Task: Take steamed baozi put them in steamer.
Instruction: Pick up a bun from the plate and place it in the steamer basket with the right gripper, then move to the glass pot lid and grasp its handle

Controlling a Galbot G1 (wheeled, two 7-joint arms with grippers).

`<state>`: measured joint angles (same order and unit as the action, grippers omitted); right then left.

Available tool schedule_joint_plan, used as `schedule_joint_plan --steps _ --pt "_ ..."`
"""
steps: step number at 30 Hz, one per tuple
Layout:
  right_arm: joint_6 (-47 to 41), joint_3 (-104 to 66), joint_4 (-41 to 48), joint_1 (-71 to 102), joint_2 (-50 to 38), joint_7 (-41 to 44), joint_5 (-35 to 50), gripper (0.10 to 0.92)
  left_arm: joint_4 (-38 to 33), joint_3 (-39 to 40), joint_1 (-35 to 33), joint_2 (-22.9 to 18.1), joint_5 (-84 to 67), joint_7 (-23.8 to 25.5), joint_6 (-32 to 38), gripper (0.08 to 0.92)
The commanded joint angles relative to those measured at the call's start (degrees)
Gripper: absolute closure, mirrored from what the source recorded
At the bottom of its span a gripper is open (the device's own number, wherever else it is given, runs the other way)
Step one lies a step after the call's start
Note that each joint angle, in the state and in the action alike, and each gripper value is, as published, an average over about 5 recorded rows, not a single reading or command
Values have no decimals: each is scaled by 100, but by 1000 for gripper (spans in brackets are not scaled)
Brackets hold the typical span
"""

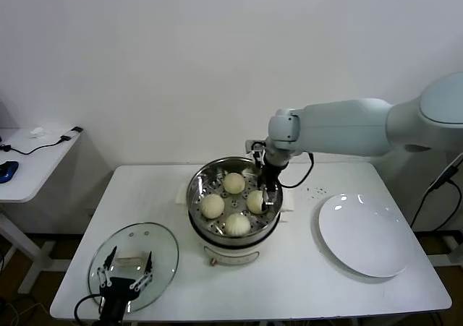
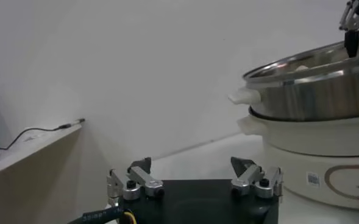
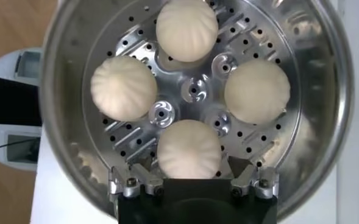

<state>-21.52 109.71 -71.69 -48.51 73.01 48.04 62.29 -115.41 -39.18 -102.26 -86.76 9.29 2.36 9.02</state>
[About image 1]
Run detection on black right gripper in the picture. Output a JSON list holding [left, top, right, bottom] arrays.
[[258, 159, 281, 212]]

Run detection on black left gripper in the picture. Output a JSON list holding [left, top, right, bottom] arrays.
[[96, 246, 155, 323]]

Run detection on white steamed baozi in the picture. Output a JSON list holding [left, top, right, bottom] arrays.
[[246, 190, 269, 214], [223, 172, 247, 196], [200, 194, 225, 219], [224, 213, 252, 237]]

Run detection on round glass pot lid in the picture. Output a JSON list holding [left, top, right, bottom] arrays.
[[88, 221, 180, 313]]

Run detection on white electric cooker base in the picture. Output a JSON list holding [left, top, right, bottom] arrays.
[[187, 210, 290, 268]]

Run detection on white round plate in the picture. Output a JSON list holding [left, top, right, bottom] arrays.
[[318, 193, 415, 278]]

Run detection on white side desk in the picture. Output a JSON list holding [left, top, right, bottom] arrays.
[[0, 126, 85, 294]]

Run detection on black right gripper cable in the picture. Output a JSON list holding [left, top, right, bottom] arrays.
[[280, 152, 314, 189]]

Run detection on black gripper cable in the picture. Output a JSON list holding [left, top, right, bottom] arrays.
[[75, 293, 106, 323], [280, 152, 314, 189]]

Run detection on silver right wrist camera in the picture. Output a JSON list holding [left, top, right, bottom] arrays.
[[245, 140, 266, 168]]

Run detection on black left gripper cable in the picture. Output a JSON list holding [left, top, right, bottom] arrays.
[[75, 293, 106, 323]]

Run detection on steel steamer pot white handles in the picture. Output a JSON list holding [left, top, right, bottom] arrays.
[[176, 155, 296, 240]]

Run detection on black cable with plug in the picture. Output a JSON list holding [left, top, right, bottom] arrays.
[[0, 126, 84, 156]]

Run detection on black power cable with adapter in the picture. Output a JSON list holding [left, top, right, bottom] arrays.
[[410, 155, 463, 233]]

